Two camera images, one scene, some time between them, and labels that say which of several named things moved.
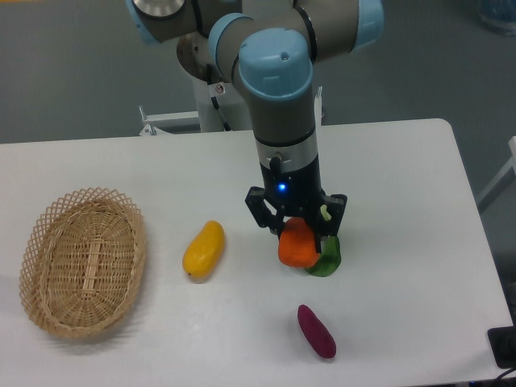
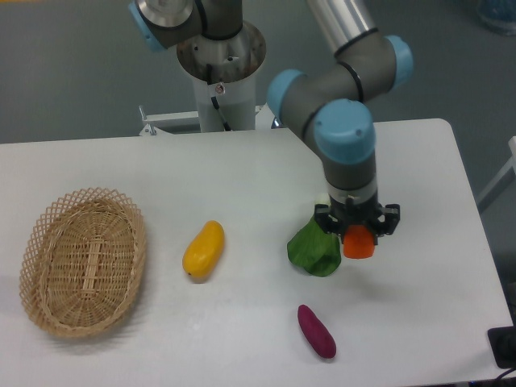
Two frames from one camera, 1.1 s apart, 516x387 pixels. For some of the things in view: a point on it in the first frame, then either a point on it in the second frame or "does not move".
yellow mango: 204,251 does not move
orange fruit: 297,246 to 359,243
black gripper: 291,177 to 357,214
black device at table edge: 502,341 does not move
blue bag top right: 498,14 does not move
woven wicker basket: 81,261 does not move
